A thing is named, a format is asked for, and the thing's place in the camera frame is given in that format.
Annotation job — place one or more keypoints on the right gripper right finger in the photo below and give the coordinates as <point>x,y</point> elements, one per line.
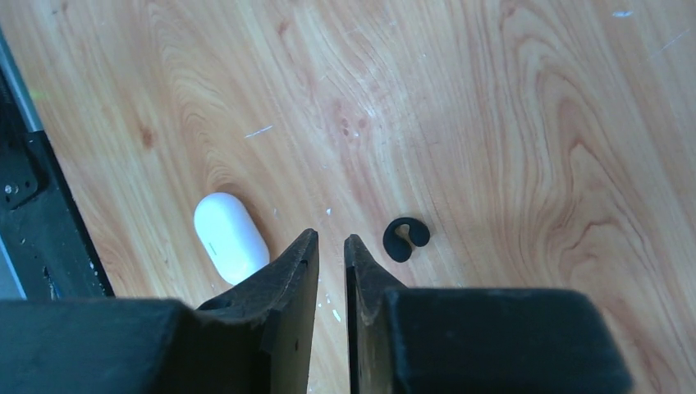
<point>473,340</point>

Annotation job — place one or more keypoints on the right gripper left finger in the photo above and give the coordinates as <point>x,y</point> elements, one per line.
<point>254,338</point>

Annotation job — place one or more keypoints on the black earbud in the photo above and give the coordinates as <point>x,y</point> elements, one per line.
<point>402,235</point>

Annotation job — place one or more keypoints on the white earbud charging case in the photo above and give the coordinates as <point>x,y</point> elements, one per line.
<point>229,235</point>

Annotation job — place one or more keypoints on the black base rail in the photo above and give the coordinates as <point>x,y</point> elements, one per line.
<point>46,250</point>

